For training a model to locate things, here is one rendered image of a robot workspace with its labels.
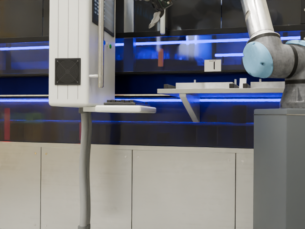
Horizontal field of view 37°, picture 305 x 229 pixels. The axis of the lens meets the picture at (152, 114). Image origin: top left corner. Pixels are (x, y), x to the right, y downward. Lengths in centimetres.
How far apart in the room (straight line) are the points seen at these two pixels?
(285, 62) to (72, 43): 91
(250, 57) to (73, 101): 80
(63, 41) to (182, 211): 106
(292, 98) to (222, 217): 97
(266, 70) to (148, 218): 123
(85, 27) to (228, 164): 98
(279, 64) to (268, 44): 8
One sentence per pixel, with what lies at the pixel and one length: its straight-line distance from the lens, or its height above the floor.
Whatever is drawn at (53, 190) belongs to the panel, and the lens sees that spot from 268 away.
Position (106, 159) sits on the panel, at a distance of 252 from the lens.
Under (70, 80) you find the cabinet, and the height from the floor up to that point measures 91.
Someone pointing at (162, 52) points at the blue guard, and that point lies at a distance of 244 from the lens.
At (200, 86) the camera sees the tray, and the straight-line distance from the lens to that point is 211.
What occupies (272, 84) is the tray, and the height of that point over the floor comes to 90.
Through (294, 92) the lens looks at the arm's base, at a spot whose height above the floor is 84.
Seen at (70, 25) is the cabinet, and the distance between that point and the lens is 203.
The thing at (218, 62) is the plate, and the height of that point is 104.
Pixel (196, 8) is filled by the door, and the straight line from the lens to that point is 245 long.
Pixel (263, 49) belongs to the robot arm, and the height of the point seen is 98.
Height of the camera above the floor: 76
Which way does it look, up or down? level
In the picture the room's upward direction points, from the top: straight up
